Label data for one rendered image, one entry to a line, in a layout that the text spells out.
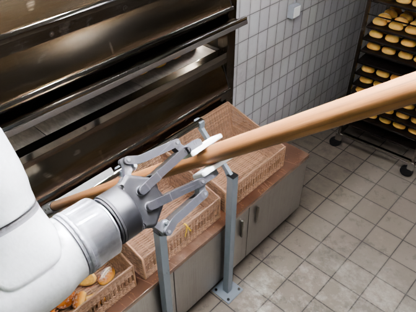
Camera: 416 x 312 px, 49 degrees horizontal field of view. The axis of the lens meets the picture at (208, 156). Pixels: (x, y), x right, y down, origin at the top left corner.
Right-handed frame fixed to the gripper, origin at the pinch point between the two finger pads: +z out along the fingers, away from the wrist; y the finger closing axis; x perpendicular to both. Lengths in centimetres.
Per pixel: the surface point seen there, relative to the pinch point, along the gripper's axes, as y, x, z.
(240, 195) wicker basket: 52, -144, 107
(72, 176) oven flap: -4, -157, 33
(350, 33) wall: 6, -173, 313
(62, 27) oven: -59, -112, 45
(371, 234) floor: 132, -144, 191
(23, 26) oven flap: -61, -104, 28
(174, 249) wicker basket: 53, -143, 54
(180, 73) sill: -24, -146, 111
